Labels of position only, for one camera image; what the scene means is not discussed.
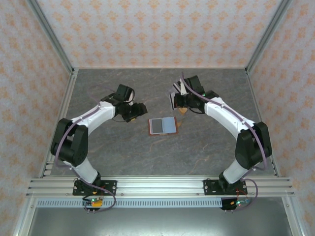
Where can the dark credit card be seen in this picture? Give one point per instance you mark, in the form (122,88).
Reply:
(171,100)

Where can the brown leather card holder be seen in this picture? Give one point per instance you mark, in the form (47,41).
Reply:
(149,127)

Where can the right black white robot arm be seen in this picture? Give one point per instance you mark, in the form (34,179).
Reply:
(253,145)

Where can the orange card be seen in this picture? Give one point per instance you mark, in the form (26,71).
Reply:
(182,111)

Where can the blue credit card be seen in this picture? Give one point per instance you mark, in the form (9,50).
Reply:
(169,125)

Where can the left controller board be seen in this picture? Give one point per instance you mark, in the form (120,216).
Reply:
(98,202)

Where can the controller board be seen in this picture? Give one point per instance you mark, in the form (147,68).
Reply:
(236,203)
(98,202)

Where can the grey metal panel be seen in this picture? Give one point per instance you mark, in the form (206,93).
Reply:
(160,221)

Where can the right controller board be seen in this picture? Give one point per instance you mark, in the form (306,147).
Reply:
(236,203)

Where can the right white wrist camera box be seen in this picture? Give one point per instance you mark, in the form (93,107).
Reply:
(183,91)

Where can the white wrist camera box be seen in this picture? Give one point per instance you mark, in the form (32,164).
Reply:
(130,98)
(183,91)

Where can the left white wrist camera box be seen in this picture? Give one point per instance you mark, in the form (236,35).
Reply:
(130,98)

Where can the aluminium side rail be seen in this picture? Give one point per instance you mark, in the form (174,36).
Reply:
(253,89)
(69,89)

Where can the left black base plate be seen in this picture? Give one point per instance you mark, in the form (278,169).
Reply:
(109,188)

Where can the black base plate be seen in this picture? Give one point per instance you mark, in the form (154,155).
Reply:
(109,188)
(210,188)

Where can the long aluminium base rail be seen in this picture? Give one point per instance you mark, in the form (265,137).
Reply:
(160,186)

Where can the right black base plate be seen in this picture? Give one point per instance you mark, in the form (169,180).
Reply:
(210,188)

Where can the aluminium corner post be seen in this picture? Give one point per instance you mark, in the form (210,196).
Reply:
(51,34)
(267,34)

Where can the aluminium frame bar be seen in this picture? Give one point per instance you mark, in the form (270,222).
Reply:
(294,218)
(24,218)

